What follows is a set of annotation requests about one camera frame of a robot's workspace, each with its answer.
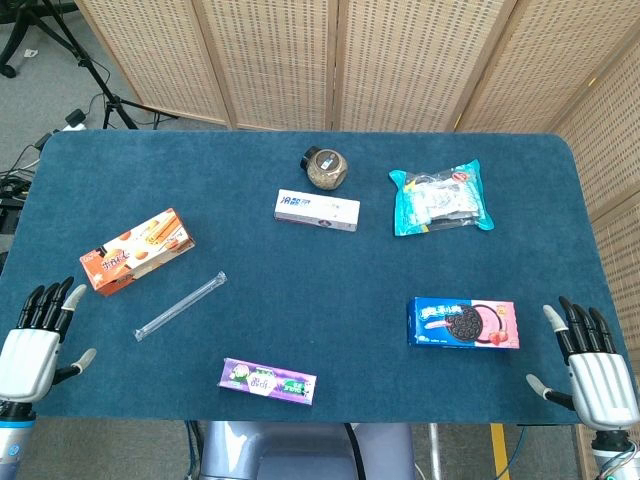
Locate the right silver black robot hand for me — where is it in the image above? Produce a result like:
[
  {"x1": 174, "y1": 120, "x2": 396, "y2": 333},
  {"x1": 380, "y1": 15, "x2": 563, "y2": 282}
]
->
[{"x1": 525, "y1": 295, "x2": 640, "y2": 431}]

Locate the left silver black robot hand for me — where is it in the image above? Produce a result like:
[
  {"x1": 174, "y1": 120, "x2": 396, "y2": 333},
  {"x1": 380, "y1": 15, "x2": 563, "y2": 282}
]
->
[{"x1": 0, "y1": 276, "x2": 97, "y2": 404}]

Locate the orange biscuit box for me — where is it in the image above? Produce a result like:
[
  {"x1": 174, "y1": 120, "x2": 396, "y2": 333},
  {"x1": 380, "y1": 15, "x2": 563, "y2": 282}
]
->
[{"x1": 78, "y1": 207, "x2": 196, "y2": 297}]

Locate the blue Oreo cookie box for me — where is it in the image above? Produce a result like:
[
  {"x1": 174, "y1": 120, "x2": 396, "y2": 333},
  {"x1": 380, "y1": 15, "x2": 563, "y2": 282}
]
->
[{"x1": 406, "y1": 296, "x2": 521, "y2": 350}]

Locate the purple toothpaste box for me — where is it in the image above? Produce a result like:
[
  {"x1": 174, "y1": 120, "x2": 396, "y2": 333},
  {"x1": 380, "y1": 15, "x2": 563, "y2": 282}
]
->
[{"x1": 217, "y1": 357, "x2": 318, "y2": 406}]

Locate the white toothpaste box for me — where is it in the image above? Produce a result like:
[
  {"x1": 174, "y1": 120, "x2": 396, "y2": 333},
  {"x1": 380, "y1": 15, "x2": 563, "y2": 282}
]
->
[{"x1": 273, "y1": 188, "x2": 362, "y2": 233}]

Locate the clear wrapped drinking straw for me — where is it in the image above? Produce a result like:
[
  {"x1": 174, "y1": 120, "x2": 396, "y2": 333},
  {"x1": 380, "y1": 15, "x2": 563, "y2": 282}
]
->
[{"x1": 133, "y1": 270, "x2": 229, "y2": 343}]

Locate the metal table leg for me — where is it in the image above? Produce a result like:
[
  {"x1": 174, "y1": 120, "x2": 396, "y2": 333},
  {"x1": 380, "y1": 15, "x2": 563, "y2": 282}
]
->
[{"x1": 428, "y1": 423, "x2": 444, "y2": 480}]

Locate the white power strip with plug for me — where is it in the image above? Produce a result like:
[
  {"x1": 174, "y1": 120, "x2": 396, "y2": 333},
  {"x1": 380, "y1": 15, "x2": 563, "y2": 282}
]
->
[{"x1": 60, "y1": 108, "x2": 90, "y2": 133}]

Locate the teal plastic snack bag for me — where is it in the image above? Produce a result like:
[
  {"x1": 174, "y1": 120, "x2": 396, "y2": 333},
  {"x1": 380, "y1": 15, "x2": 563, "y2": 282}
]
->
[{"x1": 388, "y1": 158, "x2": 496, "y2": 237}]

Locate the blue felt table cover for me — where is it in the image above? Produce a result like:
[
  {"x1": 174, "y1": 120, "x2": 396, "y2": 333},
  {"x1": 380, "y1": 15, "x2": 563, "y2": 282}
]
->
[{"x1": 0, "y1": 129, "x2": 640, "y2": 426}]

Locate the grey-blue robot torso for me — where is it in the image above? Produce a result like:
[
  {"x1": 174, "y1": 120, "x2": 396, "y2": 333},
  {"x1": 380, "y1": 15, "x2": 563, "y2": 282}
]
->
[{"x1": 198, "y1": 421, "x2": 416, "y2": 480}]

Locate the black office chair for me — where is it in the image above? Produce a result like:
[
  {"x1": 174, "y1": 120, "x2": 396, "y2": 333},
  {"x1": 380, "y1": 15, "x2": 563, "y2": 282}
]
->
[{"x1": 0, "y1": 0, "x2": 76, "y2": 79}]

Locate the black tripod stand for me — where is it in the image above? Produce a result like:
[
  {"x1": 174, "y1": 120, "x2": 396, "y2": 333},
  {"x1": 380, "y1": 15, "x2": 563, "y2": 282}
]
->
[{"x1": 39, "y1": 0, "x2": 179, "y2": 131}]

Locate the glass jar with black lid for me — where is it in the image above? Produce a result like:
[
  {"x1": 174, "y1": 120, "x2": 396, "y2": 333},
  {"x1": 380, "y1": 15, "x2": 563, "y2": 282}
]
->
[{"x1": 300, "y1": 145, "x2": 350, "y2": 192}]

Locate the woven wooden folding screen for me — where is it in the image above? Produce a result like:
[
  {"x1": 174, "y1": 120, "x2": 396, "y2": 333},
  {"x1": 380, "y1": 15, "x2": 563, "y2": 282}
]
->
[{"x1": 74, "y1": 0, "x2": 640, "y2": 480}]

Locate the black cable bundle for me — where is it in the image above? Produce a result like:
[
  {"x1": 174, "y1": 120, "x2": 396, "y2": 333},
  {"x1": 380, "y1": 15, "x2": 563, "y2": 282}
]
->
[{"x1": 0, "y1": 132, "x2": 54, "y2": 236}]

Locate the black torso cable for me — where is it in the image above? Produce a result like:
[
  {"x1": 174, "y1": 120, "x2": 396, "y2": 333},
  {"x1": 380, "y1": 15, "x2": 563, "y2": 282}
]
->
[{"x1": 343, "y1": 423, "x2": 365, "y2": 480}]

